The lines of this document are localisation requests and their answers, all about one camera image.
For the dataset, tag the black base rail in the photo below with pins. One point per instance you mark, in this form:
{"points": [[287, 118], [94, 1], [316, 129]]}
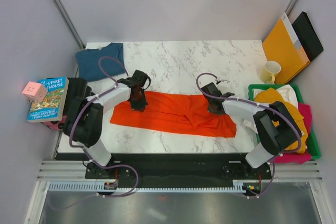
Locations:
{"points": [[180, 170]]}

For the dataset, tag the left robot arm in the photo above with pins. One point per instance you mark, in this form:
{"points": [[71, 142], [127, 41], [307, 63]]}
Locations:
{"points": [[83, 124]]}

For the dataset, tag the magenta t-shirt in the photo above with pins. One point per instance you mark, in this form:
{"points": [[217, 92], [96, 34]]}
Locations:
{"points": [[304, 121]]}

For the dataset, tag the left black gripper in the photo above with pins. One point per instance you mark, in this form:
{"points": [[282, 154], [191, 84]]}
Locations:
{"points": [[140, 107]]}

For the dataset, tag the mustard yellow t-shirt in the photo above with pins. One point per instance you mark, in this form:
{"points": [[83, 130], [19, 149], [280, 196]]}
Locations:
{"points": [[287, 96]]}

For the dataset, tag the pink cube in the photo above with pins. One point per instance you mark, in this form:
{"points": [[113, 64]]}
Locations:
{"points": [[35, 91]]}

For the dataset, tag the white slotted cable duct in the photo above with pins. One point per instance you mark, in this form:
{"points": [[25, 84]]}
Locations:
{"points": [[109, 187]]}

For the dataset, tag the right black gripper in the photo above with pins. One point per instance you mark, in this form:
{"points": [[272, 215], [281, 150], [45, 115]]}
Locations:
{"points": [[209, 109]]}

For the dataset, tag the yellow mug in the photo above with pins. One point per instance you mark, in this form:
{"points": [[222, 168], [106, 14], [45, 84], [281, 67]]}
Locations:
{"points": [[269, 72]]}

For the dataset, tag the green plastic tray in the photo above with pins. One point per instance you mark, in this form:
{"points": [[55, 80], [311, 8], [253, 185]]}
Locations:
{"points": [[312, 144]]}

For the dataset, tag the black flat box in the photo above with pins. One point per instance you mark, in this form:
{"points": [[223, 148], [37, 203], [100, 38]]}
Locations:
{"points": [[307, 36]]}

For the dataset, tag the folded blue t-shirt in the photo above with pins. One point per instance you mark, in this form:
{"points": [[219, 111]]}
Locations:
{"points": [[88, 62]]}

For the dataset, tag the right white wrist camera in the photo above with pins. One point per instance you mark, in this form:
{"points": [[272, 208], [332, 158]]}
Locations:
{"points": [[218, 80]]}

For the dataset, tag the orange folder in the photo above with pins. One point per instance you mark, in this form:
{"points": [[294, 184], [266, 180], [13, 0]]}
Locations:
{"points": [[283, 46]]}

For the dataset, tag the blue treehouse book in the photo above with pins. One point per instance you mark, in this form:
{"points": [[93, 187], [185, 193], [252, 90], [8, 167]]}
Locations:
{"points": [[52, 106]]}

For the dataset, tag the white t-shirt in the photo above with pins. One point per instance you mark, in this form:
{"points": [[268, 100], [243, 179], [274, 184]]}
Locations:
{"points": [[285, 94]]}

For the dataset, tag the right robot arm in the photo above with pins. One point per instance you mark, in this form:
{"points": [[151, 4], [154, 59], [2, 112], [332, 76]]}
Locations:
{"points": [[275, 126]]}

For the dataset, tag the black pink roller organizer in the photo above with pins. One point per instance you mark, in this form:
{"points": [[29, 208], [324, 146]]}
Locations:
{"points": [[77, 87]]}

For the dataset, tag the orange t-shirt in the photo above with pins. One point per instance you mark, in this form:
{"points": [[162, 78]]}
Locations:
{"points": [[175, 113]]}

